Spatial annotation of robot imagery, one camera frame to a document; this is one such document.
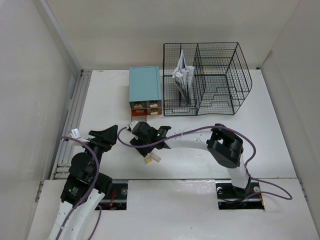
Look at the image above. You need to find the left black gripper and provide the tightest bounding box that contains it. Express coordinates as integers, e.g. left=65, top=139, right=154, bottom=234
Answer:
left=80, top=124, right=118, bottom=178

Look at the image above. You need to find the small wooden eraser block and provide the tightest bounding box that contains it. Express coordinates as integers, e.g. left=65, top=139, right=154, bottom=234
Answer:
left=144, top=157, right=153, bottom=164

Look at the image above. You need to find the teal mini drawer cabinet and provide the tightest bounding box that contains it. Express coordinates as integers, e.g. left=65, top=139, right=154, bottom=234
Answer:
left=129, top=66, right=162, bottom=117

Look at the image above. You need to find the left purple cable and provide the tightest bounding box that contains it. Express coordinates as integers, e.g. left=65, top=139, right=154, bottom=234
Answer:
left=53, top=135, right=102, bottom=240

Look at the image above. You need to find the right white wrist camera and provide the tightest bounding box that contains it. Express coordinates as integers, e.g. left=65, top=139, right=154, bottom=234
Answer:
left=126, top=120, right=139, bottom=132

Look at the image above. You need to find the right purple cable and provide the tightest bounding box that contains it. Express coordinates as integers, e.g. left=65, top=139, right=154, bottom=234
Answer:
left=116, top=125, right=293, bottom=201

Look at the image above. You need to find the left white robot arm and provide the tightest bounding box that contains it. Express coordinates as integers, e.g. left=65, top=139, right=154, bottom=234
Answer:
left=48, top=125, right=118, bottom=240

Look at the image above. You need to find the white paper booklet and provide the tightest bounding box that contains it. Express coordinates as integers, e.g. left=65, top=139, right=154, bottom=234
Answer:
left=172, top=50, right=195, bottom=101

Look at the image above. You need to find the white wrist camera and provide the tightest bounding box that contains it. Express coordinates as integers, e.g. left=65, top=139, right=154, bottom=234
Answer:
left=67, top=128, right=89, bottom=143
left=126, top=120, right=139, bottom=132

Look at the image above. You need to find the aluminium rail frame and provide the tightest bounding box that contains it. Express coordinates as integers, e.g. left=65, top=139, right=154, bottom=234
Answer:
left=48, top=69, right=92, bottom=180

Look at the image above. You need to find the purple cable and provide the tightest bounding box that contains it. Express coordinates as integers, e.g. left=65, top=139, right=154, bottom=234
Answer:
left=53, top=135, right=102, bottom=240
left=116, top=125, right=293, bottom=201

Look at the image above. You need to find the black wire mesh organizer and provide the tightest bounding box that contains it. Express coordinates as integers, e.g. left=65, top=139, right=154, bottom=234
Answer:
left=162, top=42, right=252, bottom=117

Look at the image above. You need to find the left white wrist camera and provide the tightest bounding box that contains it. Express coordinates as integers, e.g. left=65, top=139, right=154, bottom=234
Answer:
left=67, top=128, right=89, bottom=143

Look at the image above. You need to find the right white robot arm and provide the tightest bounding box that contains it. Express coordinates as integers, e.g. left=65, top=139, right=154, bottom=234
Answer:
left=128, top=120, right=250, bottom=197

